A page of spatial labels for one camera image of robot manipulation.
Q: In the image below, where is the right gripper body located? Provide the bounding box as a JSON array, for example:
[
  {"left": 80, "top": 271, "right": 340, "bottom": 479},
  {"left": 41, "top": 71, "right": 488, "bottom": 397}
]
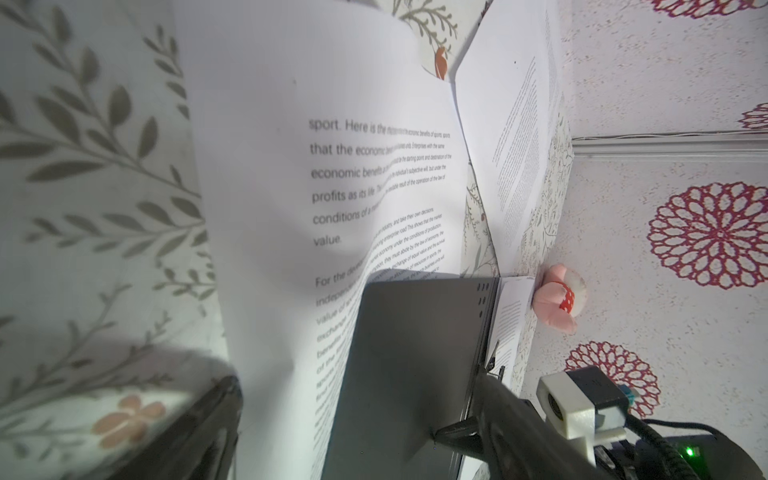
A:
[{"left": 593, "top": 431, "right": 766, "bottom": 480}]

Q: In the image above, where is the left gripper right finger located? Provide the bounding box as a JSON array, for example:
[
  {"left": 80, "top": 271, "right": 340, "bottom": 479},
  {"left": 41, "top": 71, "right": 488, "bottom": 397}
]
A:
[{"left": 433, "top": 370, "right": 610, "bottom": 479}]

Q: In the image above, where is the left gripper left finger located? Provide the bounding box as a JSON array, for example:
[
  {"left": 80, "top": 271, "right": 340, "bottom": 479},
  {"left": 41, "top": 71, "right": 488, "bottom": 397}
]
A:
[{"left": 111, "top": 375, "right": 243, "bottom": 480}]

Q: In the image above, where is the blue black folder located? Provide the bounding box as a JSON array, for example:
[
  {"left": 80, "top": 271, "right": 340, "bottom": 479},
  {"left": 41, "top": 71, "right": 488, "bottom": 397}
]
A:
[{"left": 322, "top": 277, "right": 498, "bottom": 479}]

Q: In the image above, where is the printed paper sheet back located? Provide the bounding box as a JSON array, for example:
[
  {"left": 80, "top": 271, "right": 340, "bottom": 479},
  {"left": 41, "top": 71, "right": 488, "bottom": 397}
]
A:
[{"left": 454, "top": 1, "right": 563, "bottom": 276}]

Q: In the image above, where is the pink plush toy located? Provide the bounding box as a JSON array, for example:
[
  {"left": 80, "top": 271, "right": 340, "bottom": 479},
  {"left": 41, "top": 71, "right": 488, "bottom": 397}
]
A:
[{"left": 532, "top": 264, "right": 588, "bottom": 334}]

